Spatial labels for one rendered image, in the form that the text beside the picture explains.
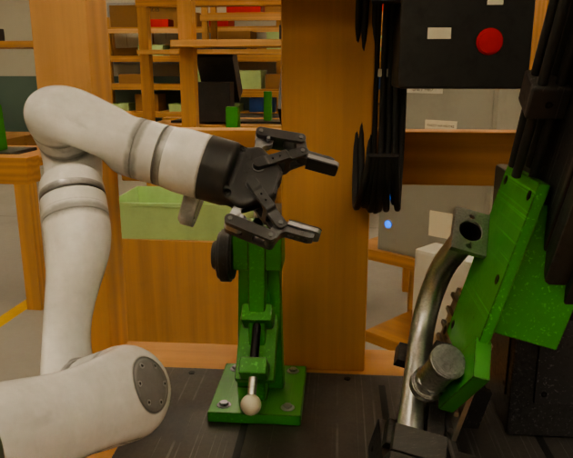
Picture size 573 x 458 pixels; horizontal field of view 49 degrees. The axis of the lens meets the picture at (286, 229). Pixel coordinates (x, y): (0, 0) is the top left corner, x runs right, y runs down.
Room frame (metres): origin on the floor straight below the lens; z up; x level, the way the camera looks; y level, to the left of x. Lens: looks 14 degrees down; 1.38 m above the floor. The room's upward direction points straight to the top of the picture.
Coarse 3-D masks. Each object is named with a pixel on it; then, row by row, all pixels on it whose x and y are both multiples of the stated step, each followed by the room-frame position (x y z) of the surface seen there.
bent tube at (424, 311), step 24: (456, 216) 0.68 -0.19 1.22; (480, 216) 0.68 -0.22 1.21; (456, 240) 0.66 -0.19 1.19; (480, 240) 0.66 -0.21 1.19; (432, 264) 0.73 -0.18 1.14; (456, 264) 0.70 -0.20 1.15; (432, 288) 0.73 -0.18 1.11; (432, 312) 0.73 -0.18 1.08; (408, 336) 0.72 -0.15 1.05; (432, 336) 0.71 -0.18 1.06; (408, 360) 0.69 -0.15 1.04; (408, 384) 0.66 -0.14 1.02; (408, 408) 0.64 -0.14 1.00
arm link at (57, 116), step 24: (48, 96) 0.69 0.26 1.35; (72, 96) 0.70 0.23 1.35; (96, 96) 0.72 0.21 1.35; (48, 120) 0.68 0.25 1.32; (72, 120) 0.68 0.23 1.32; (96, 120) 0.69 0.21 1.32; (120, 120) 0.70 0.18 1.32; (144, 120) 0.71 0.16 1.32; (48, 144) 0.69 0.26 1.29; (72, 144) 0.68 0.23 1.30; (96, 144) 0.68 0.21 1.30; (120, 144) 0.68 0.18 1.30; (144, 144) 0.68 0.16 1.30; (120, 168) 0.69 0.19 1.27; (144, 168) 0.68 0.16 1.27
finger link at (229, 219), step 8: (232, 216) 0.66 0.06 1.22; (232, 224) 0.65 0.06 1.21; (240, 224) 0.65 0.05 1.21; (248, 224) 0.65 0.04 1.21; (256, 224) 0.65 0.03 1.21; (232, 232) 0.66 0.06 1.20; (248, 232) 0.65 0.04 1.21; (256, 232) 0.65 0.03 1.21; (264, 232) 0.65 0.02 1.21; (272, 232) 0.65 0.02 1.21; (248, 240) 0.66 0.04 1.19; (256, 240) 0.66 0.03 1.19; (264, 240) 0.66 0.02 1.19; (272, 240) 0.64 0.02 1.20; (272, 248) 0.66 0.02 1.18
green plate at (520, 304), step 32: (512, 192) 0.64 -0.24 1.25; (544, 192) 0.58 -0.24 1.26; (512, 224) 0.61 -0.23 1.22; (544, 224) 0.59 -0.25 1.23; (512, 256) 0.58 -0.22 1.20; (544, 256) 0.59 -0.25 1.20; (480, 288) 0.63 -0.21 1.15; (512, 288) 0.59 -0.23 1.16; (544, 288) 0.59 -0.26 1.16; (480, 320) 0.60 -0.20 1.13; (512, 320) 0.59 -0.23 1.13; (544, 320) 0.59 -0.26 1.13
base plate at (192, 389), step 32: (192, 384) 0.88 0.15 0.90; (320, 384) 0.88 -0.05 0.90; (352, 384) 0.88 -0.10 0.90; (384, 384) 0.88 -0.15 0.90; (192, 416) 0.79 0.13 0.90; (320, 416) 0.79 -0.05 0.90; (352, 416) 0.79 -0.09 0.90; (384, 416) 0.79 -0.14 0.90; (128, 448) 0.71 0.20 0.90; (160, 448) 0.71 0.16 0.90; (192, 448) 0.71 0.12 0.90; (224, 448) 0.71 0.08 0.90; (256, 448) 0.71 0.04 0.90; (288, 448) 0.71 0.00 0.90; (320, 448) 0.71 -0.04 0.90; (352, 448) 0.71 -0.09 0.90; (480, 448) 0.71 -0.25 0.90; (512, 448) 0.71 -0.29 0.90; (544, 448) 0.71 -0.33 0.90
